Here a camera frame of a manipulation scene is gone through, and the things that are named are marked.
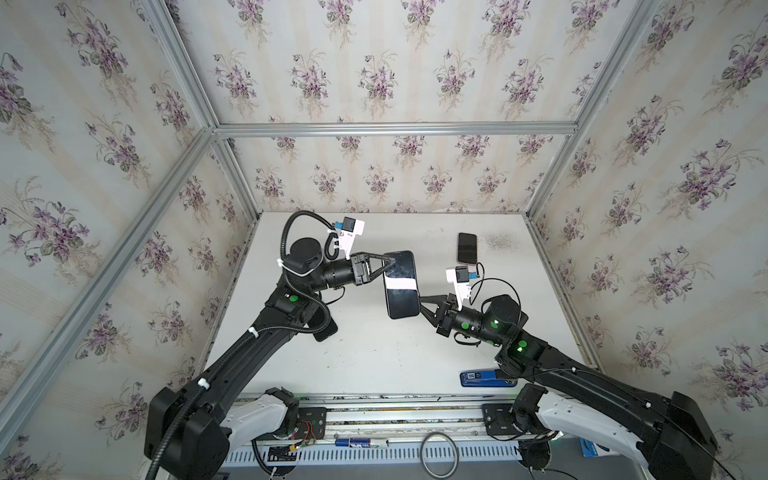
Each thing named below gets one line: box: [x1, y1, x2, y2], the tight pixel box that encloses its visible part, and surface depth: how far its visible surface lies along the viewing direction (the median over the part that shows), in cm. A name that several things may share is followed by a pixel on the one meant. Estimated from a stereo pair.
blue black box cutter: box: [460, 369, 518, 387], surface depth 80 cm
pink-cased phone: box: [458, 232, 477, 264], surface depth 113 cm
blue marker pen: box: [335, 438, 389, 448], surface depth 71 cm
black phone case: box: [382, 250, 419, 293], surface depth 65 cm
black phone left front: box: [312, 317, 338, 342], surface depth 90 cm
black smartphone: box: [383, 262, 421, 319], surface depth 65 cm
